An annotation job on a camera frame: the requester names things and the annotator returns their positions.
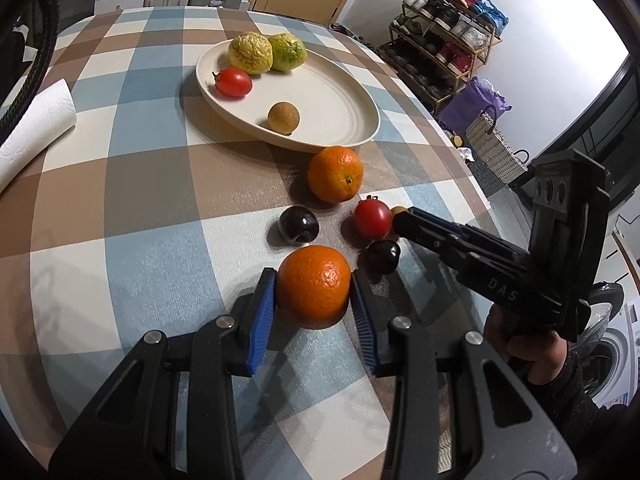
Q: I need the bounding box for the red tomato with stem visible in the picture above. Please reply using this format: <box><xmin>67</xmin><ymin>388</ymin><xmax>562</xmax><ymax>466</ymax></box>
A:
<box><xmin>352</xmin><ymin>195</ymin><xmax>393</xmax><ymax>240</ymax></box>

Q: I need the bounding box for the orange fruit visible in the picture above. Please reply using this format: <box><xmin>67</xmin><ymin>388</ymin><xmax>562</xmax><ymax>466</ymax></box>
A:
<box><xmin>276</xmin><ymin>245</ymin><xmax>350</xmax><ymax>330</ymax></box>

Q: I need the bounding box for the brown kiwi fruit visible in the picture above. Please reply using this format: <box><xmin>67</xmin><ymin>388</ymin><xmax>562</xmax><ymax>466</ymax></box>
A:
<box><xmin>267</xmin><ymin>102</ymin><xmax>300</xmax><ymax>136</ymax></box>

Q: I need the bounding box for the yellow-green passion fruit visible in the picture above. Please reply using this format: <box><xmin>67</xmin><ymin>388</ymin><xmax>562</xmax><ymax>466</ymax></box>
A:
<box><xmin>268</xmin><ymin>32</ymin><xmax>307</xmax><ymax>72</ymax></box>

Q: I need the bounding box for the wrinkled yellow passion fruit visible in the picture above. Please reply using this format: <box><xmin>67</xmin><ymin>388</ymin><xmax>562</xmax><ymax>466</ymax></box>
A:
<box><xmin>227</xmin><ymin>32</ymin><xmax>273</xmax><ymax>76</ymax></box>

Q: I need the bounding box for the right hand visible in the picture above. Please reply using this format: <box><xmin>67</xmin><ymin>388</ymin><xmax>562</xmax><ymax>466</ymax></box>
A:
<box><xmin>484</xmin><ymin>304</ymin><xmax>568</xmax><ymax>385</ymax></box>

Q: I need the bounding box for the woven basket bag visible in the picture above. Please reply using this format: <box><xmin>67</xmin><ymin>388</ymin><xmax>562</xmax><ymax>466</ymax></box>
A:
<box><xmin>464</xmin><ymin>105</ymin><xmax>530</xmax><ymax>197</ymax></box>

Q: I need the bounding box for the dark plum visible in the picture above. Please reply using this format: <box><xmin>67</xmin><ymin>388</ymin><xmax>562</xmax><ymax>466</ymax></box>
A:
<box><xmin>360</xmin><ymin>240</ymin><xmax>401</xmax><ymax>276</ymax></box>
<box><xmin>278</xmin><ymin>206</ymin><xmax>319</xmax><ymax>245</ymax></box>

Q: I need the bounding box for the purple bag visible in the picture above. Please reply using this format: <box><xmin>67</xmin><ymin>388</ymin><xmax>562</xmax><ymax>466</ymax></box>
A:
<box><xmin>437</xmin><ymin>77</ymin><xmax>512</xmax><ymax>133</ymax></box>

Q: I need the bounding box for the orange near plate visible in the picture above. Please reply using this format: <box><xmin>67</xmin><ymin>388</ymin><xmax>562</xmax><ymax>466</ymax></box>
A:
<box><xmin>307</xmin><ymin>146</ymin><xmax>363</xmax><ymax>204</ymax></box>

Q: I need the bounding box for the checkered tablecloth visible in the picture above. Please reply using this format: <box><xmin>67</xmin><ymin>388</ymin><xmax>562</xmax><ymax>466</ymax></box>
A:
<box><xmin>1</xmin><ymin>8</ymin><xmax>498</xmax><ymax>479</ymax></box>

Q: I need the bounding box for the white washing machine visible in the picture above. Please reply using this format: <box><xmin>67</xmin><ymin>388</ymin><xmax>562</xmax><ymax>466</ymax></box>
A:
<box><xmin>589</xmin><ymin>282</ymin><xmax>639</xmax><ymax>408</ymax></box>

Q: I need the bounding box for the cream round plate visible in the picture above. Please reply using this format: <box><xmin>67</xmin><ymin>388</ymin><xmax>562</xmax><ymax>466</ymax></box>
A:
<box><xmin>194</xmin><ymin>40</ymin><xmax>381</xmax><ymax>153</ymax></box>

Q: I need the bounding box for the wooden shoe rack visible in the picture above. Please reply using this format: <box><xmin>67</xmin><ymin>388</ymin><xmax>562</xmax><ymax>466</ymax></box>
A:
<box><xmin>378</xmin><ymin>0</ymin><xmax>509</xmax><ymax>113</ymax></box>

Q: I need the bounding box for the white paper towel roll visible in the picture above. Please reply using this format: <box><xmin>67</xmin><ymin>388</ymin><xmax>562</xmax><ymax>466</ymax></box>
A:
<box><xmin>0</xmin><ymin>79</ymin><xmax>77</xmax><ymax>192</ymax></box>

